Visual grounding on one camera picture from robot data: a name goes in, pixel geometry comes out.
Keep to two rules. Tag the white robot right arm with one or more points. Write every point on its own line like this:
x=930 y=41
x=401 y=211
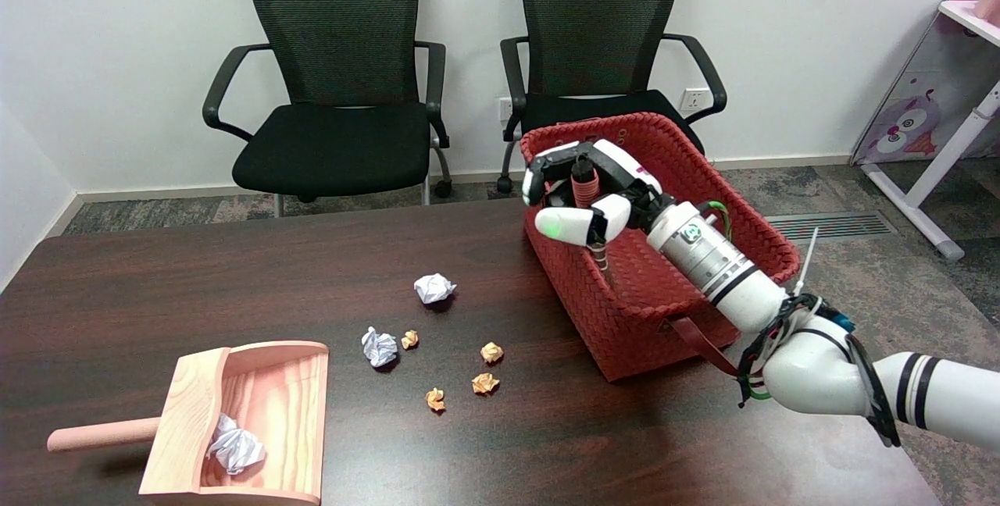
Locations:
x=812 y=365

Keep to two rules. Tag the large white crumpled paper ball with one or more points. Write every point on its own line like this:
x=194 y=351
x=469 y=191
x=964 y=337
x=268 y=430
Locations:
x=238 y=450

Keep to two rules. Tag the white wall socket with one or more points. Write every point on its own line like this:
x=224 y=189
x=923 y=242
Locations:
x=505 y=108
x=694 y=100

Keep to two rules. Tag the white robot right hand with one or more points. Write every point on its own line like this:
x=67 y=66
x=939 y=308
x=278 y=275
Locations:
x=617 y=178

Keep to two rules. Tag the black mesh office chair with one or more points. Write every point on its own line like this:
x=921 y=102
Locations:
x=336 y=139
x=594 y=22

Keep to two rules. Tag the red woven basket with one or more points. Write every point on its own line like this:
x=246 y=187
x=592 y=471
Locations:
x=648 y=311

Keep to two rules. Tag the floor vent grille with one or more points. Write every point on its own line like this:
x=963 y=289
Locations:
x=828 y=226

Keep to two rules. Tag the pink round object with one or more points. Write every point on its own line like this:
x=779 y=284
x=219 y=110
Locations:
x=988 y=2

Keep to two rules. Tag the wooden dustpan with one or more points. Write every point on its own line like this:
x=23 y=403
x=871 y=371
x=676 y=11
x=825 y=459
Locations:
x=273 y=404

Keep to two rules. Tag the pink cartoon children's shelf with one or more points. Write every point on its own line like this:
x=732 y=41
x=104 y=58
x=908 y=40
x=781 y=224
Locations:
x=930 y=92

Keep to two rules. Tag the white desk leg frame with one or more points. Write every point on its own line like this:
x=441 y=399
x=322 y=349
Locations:
x=949 y=155

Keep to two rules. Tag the orange crumpled paper ball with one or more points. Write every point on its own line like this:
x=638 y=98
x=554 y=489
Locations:
x=485 y=383
x=409 y=340
x=491 y=352
x=435 y=399

